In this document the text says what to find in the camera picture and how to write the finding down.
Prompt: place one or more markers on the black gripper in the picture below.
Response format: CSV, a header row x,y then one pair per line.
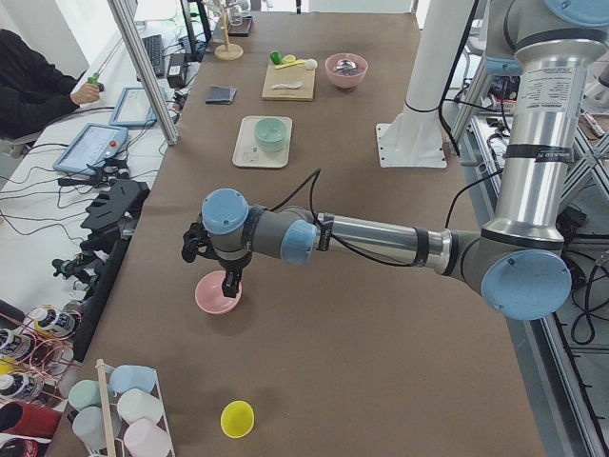
x,y
230,267

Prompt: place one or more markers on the small pink bowl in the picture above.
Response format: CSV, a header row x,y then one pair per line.
x,y
209,296

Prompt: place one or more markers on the white ceramic spoon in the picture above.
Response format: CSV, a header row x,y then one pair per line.
x,y
289,86

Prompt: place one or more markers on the large pink ice bowl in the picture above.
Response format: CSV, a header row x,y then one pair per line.
x,y
345,81

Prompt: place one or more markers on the cream rabbit tray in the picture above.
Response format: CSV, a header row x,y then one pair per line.
x,y
247,154

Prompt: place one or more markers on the green stacked bowls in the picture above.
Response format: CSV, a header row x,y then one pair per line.
x,y
270,134

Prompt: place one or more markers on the white cup rack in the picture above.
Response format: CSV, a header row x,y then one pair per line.
x,y
121,412

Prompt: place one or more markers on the grey folded cloth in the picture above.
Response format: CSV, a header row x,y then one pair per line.
x,y
220,95

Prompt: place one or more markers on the blue teach pendant near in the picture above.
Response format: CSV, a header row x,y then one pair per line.
x,y
91,148

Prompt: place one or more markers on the blue teach pendant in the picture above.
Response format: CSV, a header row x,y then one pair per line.
x,y
133,110
91,148

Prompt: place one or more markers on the blue teach pendant far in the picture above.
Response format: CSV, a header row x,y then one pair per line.
x,y
133,110

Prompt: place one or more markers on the wooden cutting board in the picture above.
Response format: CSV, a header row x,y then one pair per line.
x,y
289,75

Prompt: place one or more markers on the yellow plastic knife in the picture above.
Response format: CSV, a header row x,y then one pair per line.
x,y
297,62

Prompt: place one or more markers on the wooden mug tree stand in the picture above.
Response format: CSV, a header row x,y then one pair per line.
x,y
227,51

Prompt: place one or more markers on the white garlic bulb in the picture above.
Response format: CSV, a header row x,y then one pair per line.
x,y
310,64

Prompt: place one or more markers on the metal scoop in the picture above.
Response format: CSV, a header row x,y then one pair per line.
x,y
345,66

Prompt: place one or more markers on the black keyboard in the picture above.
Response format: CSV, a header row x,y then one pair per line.
x,y
153,45

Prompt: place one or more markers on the person in black sweater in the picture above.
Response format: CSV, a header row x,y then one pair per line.
x,y
34,93

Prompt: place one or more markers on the aluminium frame post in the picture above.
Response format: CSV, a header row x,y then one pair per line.
x,y
139,58

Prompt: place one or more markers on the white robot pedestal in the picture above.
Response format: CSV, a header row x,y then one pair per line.
x,y
414,138

